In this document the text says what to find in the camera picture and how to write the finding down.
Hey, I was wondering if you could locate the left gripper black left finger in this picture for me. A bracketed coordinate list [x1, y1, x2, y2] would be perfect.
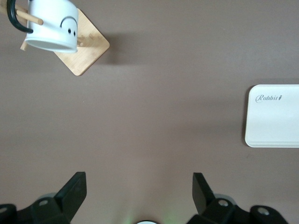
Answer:
[0, 172, 87, 224]

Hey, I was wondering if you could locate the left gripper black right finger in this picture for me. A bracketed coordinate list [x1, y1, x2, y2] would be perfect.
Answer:
[188, 172, 287, 224]

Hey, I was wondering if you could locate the white smiley mug black handle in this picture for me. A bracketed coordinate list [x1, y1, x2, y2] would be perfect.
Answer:
[7, 0, 80, 54]

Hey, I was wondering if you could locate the wooden cup rack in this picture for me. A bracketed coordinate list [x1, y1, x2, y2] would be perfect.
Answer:
[0, 0, 110, 77]

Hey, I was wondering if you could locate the white rectangular plastic tray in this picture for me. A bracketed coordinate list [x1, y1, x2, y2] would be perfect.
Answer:
[244, 84, 299, 148]

